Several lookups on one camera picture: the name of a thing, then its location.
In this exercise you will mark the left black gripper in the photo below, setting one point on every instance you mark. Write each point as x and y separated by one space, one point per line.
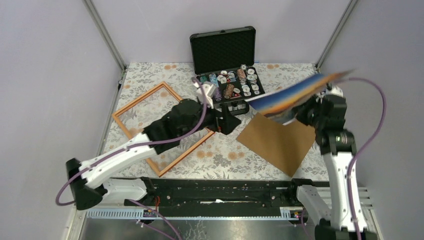
228 122

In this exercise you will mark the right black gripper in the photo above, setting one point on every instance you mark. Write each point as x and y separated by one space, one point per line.
300 110

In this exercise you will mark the sunset landscape photo print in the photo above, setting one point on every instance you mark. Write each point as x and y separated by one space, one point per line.
279 106

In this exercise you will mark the brown cardboard backing board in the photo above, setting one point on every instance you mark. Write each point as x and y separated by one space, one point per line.
283 146

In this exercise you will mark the orange wooden picture frame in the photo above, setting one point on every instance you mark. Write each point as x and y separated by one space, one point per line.
148 107

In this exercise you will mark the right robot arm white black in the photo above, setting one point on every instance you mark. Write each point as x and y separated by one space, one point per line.
344 219

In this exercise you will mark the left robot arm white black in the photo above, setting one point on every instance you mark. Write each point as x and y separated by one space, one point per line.
91 181

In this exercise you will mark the purple poker chip stack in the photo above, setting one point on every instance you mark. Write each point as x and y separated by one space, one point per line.
217 95

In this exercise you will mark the brown poker chip stack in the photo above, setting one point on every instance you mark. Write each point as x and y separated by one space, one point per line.
228 92

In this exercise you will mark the blue poker chip stack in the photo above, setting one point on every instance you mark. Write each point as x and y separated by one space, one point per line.
213 79

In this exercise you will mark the green poker chip stack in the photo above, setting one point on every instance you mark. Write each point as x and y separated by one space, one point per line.
203 79

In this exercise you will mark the pink poker chip stack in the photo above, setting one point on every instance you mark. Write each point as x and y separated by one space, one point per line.
241 74

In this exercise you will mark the black poker chip case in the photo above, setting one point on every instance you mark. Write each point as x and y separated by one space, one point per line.
223 52

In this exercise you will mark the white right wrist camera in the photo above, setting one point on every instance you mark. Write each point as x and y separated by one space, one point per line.
334 90

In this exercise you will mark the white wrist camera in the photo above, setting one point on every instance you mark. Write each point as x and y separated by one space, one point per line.
334 90
205 93

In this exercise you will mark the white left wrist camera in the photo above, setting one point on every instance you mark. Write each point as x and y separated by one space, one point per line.
205 93

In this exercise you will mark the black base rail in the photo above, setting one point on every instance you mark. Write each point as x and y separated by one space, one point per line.
184 198

